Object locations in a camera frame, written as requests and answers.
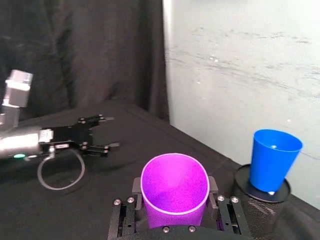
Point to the black mesh pen holder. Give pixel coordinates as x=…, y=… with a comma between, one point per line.
x=262, y=215

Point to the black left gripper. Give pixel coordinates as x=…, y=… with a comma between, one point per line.
x=67, y=136

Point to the blue plastic cup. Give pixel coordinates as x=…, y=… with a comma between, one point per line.
x=272, y=162

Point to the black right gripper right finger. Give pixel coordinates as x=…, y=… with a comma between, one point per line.
x=228, y=212

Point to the black hanging curtain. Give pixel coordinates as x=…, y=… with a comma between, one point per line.
x=87, y=50

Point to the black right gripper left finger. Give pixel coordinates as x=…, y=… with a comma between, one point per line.
x=125, y=215

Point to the black table cloth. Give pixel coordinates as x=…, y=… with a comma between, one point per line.
x=112, y=162

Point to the purple plastic cup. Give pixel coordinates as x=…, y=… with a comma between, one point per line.
x=175, y=190

